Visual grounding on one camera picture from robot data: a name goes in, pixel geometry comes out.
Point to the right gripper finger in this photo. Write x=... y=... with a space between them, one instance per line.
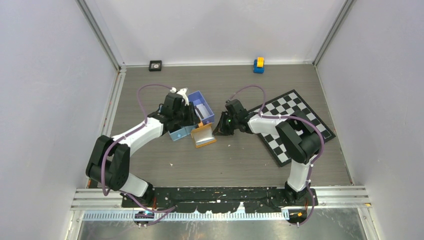
x=228 y=130
x=222 y=129

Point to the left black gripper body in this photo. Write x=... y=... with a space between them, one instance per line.
x=180 y=116

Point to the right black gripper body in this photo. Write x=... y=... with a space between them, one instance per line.
x=230 y=120

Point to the orange leather card holder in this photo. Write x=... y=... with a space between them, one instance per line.
x=203 y=135

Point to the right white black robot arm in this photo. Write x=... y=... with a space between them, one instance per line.
x=302 y=140

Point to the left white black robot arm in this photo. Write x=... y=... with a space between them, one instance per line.
x=109 y=163

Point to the blue purple three-drawer organizer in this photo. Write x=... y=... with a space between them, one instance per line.
x=172 y=103

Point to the small black square box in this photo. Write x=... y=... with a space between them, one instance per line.
x=155 y=66

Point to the blue yellow toy block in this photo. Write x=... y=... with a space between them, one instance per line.
x=258 y=65

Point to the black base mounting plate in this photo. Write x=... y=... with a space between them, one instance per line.
x=220 y=200

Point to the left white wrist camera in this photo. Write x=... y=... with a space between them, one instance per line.
x=182 y=92

